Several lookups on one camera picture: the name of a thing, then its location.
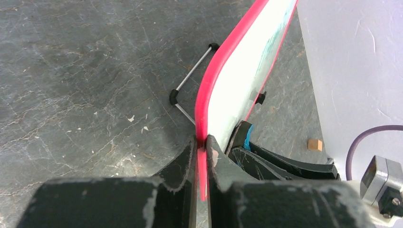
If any pink framed whiteboard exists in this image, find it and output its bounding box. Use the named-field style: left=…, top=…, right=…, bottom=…
left=191, top=0, right=297, bottom=201

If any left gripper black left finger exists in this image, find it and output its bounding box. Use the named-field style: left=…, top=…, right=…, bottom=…
left=17, top=137, right=197, bottom=228

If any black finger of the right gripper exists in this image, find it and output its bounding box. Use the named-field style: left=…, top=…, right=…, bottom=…
left=249, top=142, right=341, bottom=180
left=228, top=147, right=302, bottom=181

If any blue black whiteboard eraser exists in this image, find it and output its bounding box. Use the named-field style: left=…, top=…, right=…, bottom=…
left=225, top=121, right=254, bottom=155

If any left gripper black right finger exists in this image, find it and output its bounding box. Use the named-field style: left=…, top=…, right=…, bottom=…
left=206, top=135, right=374, bottom=228

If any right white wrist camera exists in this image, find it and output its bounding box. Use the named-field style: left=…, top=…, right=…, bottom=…
left=347, top=156, right=403, bottom=228

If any small wooden block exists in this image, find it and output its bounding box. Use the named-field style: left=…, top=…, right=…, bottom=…
left=307, top=139, right=323, bottom=152

